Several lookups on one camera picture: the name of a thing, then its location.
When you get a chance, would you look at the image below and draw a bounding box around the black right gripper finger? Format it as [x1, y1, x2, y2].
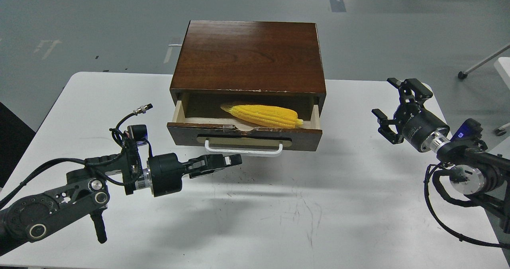
[387, 78, 433, 111]
[371, 108, 403, 144]

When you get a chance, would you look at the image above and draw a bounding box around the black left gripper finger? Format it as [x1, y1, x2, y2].
[184, 153, 243, 171]
[188, 165, 231, 179]

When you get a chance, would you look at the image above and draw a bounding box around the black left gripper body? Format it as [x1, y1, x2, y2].
[147, 153, 186, 198]

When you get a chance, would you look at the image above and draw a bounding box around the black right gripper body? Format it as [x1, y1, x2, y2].
[394, 105, 450, 153]

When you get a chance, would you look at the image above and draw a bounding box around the yellow corn cob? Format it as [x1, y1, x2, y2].
[220, 103, 304, 129]

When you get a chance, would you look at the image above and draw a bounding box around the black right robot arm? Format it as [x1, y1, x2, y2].
[372, 78, 509, 234]

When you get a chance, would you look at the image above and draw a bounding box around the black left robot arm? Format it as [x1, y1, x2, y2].
[0, 104, 242, 255]

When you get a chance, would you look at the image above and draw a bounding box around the grey stand leg with caster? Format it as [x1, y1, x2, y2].
[457, 43, 510, 80]

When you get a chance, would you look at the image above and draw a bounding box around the brown wooden cabinet box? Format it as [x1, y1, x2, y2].
[169, 20, 326, 112]

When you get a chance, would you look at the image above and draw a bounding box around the wooden drawer with white handle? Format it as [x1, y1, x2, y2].
[167, 100, 323, 156]

